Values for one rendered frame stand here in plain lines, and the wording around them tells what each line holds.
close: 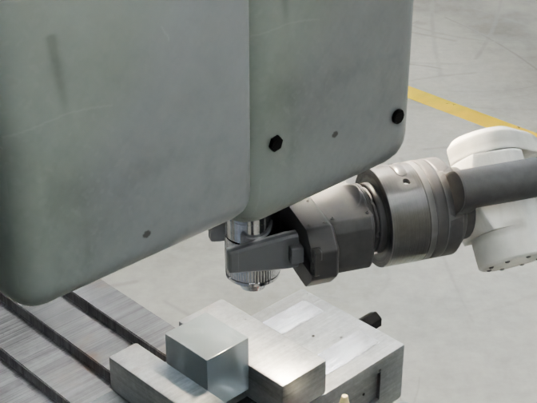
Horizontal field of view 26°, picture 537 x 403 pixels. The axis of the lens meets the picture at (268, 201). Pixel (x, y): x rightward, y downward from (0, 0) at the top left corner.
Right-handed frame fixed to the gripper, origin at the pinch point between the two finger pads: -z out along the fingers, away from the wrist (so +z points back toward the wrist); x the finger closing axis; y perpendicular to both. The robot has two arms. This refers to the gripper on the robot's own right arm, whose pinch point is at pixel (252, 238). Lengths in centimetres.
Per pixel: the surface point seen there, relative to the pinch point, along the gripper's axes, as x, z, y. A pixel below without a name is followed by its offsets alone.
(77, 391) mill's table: -19.9, -13.5, 27.2
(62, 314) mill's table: -34.9, -12.6, 27.2
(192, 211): 17.7, -9.5, -13.6
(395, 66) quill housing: 6.7, 9.4, -16.8
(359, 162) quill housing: 8.1, 6.1, -10.0
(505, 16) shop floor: -351, 228, 125
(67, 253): 21.7, -18.1, -14.6
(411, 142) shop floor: -246, 135, 124
